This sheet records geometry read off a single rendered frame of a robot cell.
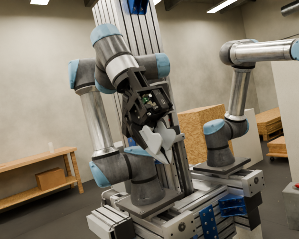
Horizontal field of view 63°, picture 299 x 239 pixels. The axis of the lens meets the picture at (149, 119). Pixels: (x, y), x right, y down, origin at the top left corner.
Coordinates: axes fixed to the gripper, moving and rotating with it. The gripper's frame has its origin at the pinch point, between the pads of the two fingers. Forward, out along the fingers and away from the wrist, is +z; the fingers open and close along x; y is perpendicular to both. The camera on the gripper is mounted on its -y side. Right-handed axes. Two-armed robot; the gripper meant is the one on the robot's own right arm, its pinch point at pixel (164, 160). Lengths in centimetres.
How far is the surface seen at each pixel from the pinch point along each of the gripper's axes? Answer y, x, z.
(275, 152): -225, 371, 15
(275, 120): -291, 544, -47
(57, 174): -436, 68, -133
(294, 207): -34, 73, 34
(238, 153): -240, 304, -12
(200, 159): -156, 151, -17
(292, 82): -88, 272, -47
